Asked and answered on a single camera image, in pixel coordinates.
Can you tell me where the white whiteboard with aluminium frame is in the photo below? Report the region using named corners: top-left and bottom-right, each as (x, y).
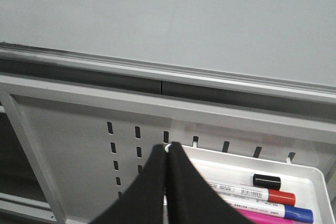
top-left (0, 0), bottom-right (336, 104)

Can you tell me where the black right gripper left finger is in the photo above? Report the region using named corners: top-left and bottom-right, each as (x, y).
top-left (91, 145), bottom-right (166, 223)

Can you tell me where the red capped whiteboard marker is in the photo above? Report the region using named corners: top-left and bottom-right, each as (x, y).
top-left (205, 178), bottom-right (296, 206)

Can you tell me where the white metal pegboard stand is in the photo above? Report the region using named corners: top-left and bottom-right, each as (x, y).
top-left (1, 73), bottom-right (335, 223)

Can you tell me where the blue capped whiteboard marker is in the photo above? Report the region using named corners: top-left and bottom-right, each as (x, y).
top-left (220, 195), bottom-right (314, 223)

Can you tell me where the white upper plastic tray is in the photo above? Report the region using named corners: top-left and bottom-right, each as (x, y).
top-left (182, 145), bottom-right (335, 223)

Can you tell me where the black marker cap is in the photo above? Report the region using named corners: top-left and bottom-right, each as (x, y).
top-left (253, 174), bottom-right (281, 190)

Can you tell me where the pink whiteboard eraser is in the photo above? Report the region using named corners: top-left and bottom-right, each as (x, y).
top-left (237, 209), bottom-right (314, 223)

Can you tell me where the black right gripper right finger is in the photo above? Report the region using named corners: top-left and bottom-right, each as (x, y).
top-left (165, 142), bottom-right (252, 223)

